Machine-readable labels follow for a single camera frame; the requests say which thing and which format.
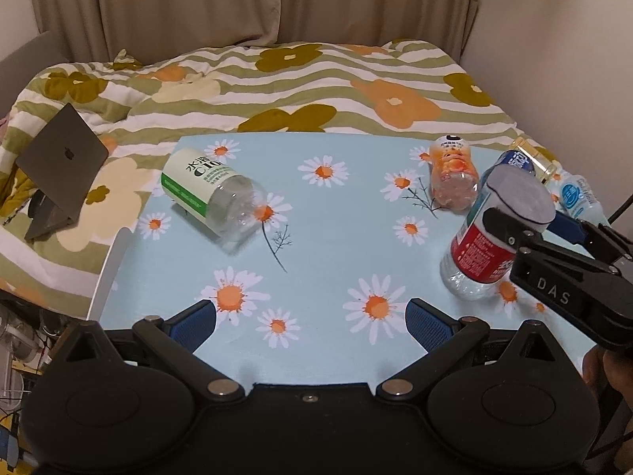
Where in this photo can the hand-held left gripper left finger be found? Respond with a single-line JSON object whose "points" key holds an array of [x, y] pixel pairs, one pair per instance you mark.
{"points": [[194, 324]]}

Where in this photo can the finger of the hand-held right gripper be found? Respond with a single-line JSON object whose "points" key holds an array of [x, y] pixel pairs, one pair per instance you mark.
{"points": [[568, 226], [509, 227]]}

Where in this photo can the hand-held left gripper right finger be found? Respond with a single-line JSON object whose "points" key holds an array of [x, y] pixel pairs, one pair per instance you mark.
{"points": [[429, 324]]}

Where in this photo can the red label plastic bottle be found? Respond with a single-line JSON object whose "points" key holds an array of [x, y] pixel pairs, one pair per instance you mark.
{"points": [[482, 252]]}

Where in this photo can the person's right hand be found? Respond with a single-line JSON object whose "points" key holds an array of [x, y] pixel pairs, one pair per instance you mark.
{"points": [[606, 373]]}

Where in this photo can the small light blue label bottle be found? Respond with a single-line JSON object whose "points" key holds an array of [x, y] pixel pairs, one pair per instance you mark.
{"points": [[576, 197]]}

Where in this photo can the orange label plastic bottle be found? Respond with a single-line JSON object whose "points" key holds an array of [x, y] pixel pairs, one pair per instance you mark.
{"points": [[451, 173]]}

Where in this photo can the white table side panel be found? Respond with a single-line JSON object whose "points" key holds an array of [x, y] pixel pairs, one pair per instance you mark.
{"points": [[110, 272]]}

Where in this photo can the daisy print tablecloth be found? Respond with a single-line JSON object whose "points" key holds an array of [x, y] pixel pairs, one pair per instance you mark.
{"points": [[336, 237]]}

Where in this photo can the green label plastic bottle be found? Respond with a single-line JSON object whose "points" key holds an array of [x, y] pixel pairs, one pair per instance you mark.
{"points": [[207, 188]]}

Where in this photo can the pile of household clutter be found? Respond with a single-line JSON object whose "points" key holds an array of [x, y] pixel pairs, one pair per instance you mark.
{"points": [[17, 356]]}

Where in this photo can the grey laptop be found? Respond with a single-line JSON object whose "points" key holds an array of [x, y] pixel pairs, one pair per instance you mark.
{"points": [[62, 158]]}

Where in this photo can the floral striped blanket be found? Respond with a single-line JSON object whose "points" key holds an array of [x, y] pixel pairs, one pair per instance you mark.
{"points": [[316, 94]]}

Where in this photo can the grey headboard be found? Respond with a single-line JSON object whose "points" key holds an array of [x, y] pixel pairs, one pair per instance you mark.
{"points": [[27, 59]]}

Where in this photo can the beige curtain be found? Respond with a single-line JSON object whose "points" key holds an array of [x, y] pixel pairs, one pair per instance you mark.
{"points": [[207, 5]]}

